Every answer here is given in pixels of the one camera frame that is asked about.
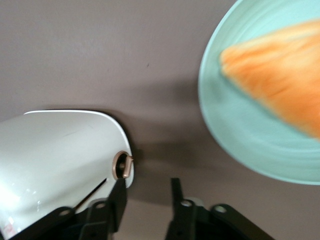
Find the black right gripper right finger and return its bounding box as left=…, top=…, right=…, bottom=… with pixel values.
left=163, top=177, right=210, bottom=240

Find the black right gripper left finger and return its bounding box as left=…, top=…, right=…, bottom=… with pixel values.
left=74, top=177, right=129, bottom=240

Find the white two-slot toaster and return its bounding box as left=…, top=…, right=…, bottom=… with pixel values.
left=0, top=109, right=138, bottom=240

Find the pale green round plate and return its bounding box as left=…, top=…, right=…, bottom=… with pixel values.
left=197, top=0, right=320, bottom=186

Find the brown table cloth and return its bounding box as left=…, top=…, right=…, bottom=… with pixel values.
left=0, top=0, right=320, bottom=240

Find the orange triangular puff pastry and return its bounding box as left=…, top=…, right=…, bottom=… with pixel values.
left=218, top=20, right=320, bottom=140

